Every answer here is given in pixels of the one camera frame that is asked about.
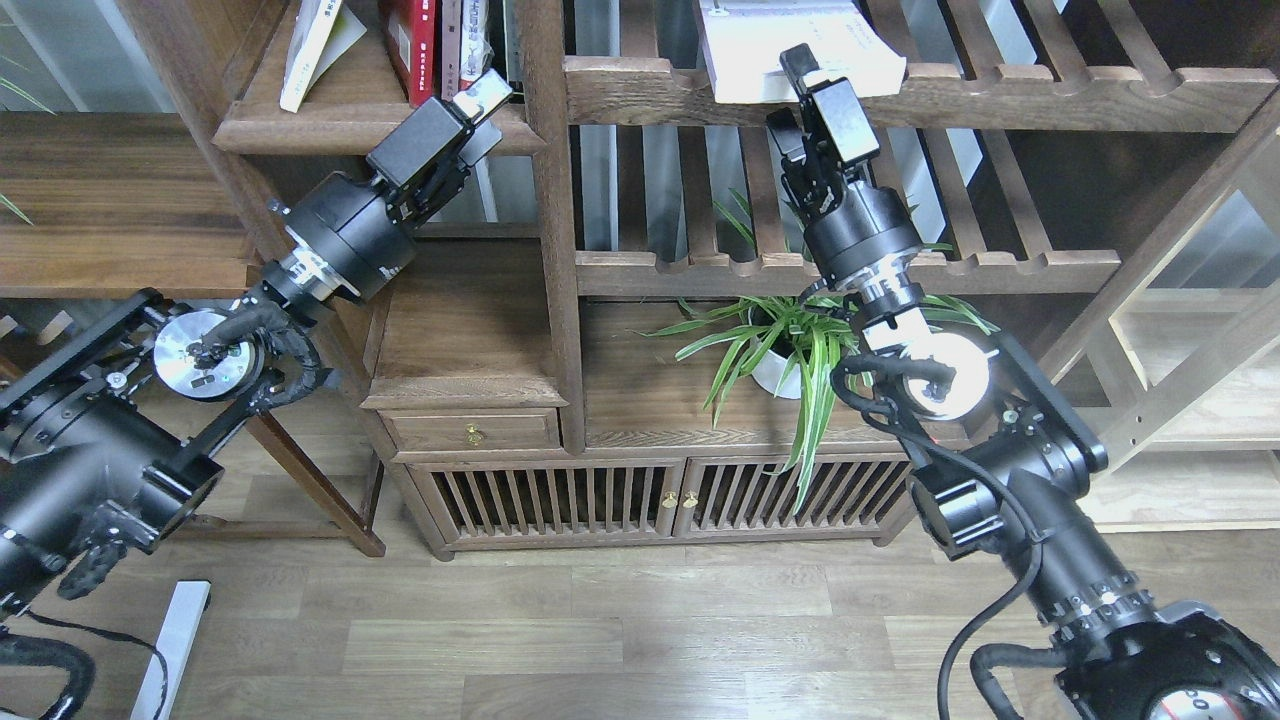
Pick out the yellow green book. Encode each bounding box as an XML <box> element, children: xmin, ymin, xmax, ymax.
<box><xmin>279</xmin><ymin>1</ymin><xmax>366</xmax><ymax>113</ymax></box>

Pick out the slatted cabinet door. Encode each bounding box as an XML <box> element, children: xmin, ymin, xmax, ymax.
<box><xmin>672</xmin><ymin>452</ymin><xmax>916</xmax><ymax>546</ymax></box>
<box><xmin>408</xmin><ymin>459</ymin><xmax>685</xmax><ymax>551</ymax></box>

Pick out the light wooden shelf unit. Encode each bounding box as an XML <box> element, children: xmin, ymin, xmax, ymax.
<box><xmin>996</xmin><ymin>119</ymin><xmax>1279</xmax><ymax>530</ymax></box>

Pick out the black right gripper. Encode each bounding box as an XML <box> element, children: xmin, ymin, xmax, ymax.
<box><xmin>767</xmin><ymin>44</ymin><xmax>883</xmax><ymax>231</ymax></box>

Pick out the black cable on floor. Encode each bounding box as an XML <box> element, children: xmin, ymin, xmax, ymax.
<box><xmin>0</xmin><ymin>610</ymin><xmax>172</xmax><ymax>720</ymax></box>

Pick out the dark wooden side table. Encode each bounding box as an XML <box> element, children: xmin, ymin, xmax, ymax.
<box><xmin>1</xmin><ymin>111</ymin><xmax>387</xmax><ymax>557</ymax></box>

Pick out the dark wooden bookshelf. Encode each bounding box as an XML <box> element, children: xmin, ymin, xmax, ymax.
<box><xmin>110</xmin><ymin>0</ymin><xmax>1280</xmax><ymax>562</ymax></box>

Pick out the green spider plant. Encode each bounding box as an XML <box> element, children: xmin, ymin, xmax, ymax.
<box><xmin>640</xmin><ymin>186</ymin><xmax>1001</xmax><ymax>511</ymax></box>

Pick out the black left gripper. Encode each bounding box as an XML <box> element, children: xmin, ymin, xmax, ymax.
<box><xmin>366</xmin><ymin>68</ymin><xmax>513</xmax><ymax>223</ymax></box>

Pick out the left slatted cabinet door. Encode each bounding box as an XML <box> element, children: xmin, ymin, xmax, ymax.
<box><xmin>408</xmin><ymin>459</ymin><xmax>685</xmax><ymax>551</ymax></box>

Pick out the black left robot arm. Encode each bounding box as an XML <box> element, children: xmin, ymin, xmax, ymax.
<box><xmin>1</xmin><ymin>70</ymin><xmax>512</xmax><ymax>618</ymax></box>

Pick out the white plant pot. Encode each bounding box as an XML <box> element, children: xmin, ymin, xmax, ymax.
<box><xmin>750</xmin><ymin>348</ymin><xmax>803</xmax><ymax>400</ymax></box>

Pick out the red white upright book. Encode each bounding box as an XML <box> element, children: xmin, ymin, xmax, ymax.
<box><xmin>458</xmin><ymin>0</ymin><xmax>493</xmax><ymax>91</ymax></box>

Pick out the white metal leg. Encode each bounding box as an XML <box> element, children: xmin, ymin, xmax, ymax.
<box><xmin>129</xmin><ymin>579</ymin><xmax>211</xmax><ymax>719</ymax></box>

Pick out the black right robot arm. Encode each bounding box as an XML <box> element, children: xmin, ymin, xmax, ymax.
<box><xmin>767</xmin><ymin>44</ymin><xmax>1277</xmax><ymax>719</ymax></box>

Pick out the right slatted cabinet door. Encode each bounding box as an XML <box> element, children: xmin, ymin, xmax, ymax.
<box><xmin>672</xmin><ymin>452</ymin><xmax>916</xmax><ymax>546</ymax></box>

